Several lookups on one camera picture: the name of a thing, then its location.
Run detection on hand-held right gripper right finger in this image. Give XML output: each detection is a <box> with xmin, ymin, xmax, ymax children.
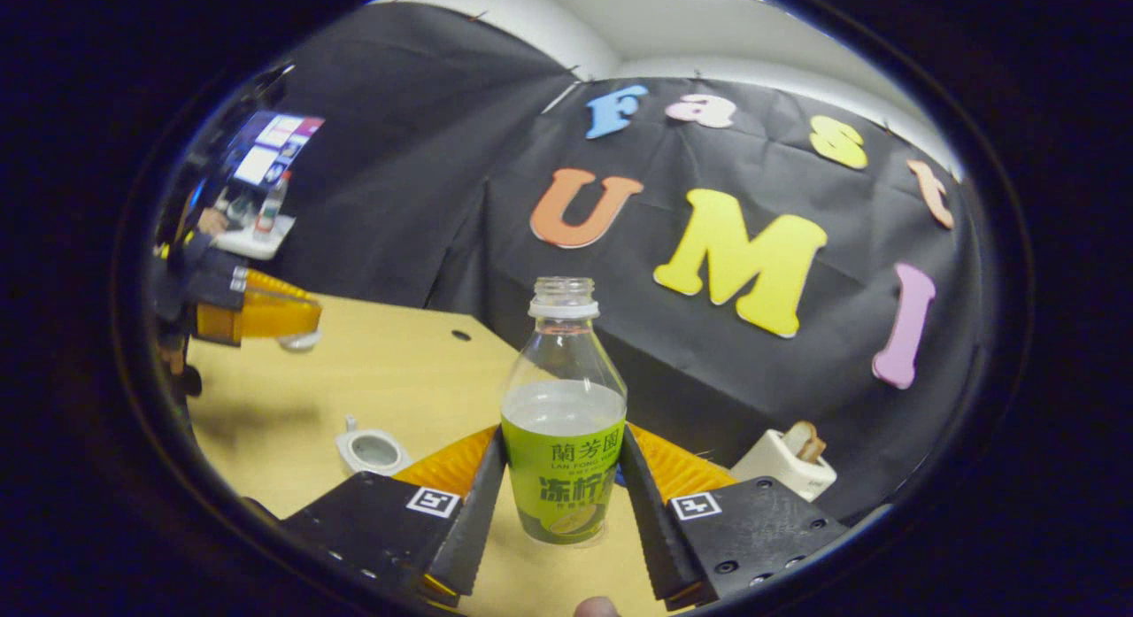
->
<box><xmin>618</xmin><ymin>422</ymin><xmax>852</xmax><ymax>612</ymax></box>

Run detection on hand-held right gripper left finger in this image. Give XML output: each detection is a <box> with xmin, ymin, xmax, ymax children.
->
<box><xmin>281</xmin><ymin>425</ymin><xmax>508</xmax><ymax>609</ymax></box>

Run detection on green label water bottle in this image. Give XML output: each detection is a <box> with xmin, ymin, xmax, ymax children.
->
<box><xmin>501</xmin><ymin>277</ymin><xmax>628</xmax><ymax>547</ymax></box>

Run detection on white ceramic teacup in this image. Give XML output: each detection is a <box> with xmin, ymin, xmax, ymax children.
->
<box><xmin>335</xmin><ymin>415</ymin><xmax>413</xmax><ymax>476</ymax></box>

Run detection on red-capped plastic bottle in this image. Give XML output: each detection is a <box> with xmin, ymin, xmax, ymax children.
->
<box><xmin>255</xmin><ymin>173</ymin><xmax>289</xmax><ymax>239</ymax></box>

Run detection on white side table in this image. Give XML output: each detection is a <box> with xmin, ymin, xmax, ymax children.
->
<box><xmin>212</xmin><ymin>212</ymin><xmax>296</xmax><ymax>260</ymax></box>

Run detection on computer monitor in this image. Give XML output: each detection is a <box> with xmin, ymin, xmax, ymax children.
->
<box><xmin>232</xmin><ymin>111</ymin><xmax>326</xmax><ymax>189</ymax></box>

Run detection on white toaster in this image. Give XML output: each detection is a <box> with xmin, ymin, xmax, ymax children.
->
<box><xmin>730</xmin><ymin>429</ymin><xmax>837</xmax><ymax>503</ymax></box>

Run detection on pale bread slice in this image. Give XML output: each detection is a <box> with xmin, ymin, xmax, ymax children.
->
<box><xmin>783</xmin><ymin>420</ymin><xmax>827</xmax><ymax>463</ymax></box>

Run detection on black backdrop cloth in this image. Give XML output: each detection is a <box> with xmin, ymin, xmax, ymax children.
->
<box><xmin>257</xmin><ymin>2</ymin><xmax>983</xmax><ymax>521</ymax></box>

